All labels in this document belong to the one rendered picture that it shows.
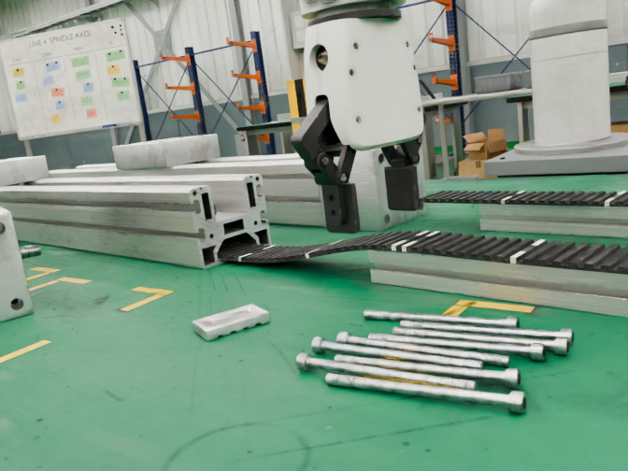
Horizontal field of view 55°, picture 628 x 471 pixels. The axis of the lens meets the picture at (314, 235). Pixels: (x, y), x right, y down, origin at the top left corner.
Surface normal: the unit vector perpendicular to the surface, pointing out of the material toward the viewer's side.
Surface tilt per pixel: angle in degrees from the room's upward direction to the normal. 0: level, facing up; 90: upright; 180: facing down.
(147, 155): 90
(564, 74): 91
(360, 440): 0
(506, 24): 90
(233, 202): 90
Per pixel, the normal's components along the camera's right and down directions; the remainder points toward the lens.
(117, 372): -0.13, -0.97
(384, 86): 0.73, 0.05
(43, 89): -0.29, 0.24
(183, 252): -0.68, 0.24
